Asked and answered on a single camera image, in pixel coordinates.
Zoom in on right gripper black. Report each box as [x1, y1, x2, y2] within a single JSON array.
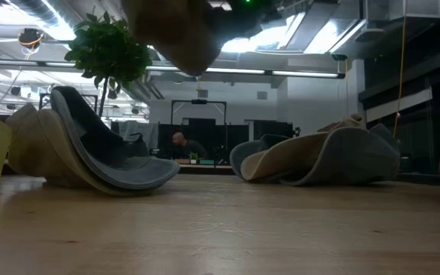
[[209, 0, 283, 44]]

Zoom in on long ceiling light fixture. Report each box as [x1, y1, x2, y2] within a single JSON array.
[[0, 57, 346, 79]]

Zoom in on black partition panel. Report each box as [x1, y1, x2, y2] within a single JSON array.
[[158, 118, 293, 161]]

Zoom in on person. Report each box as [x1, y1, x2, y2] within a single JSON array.
[[171, 131, 209, 160]]

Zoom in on green plant in black pot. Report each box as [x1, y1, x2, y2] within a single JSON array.
[[63, 10, 153, 119]]

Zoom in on wooden background table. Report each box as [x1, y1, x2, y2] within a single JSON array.
[[173, 163, 236, 176]]

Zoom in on grey draped cloth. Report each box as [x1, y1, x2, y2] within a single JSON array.
[[118, 120, 160, 152]]

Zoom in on round black ceiling device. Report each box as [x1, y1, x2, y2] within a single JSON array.
[[16, 27, 46, 50]]

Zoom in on long yellow cable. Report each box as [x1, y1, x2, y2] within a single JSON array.
[[392, 0, 408, 139]]

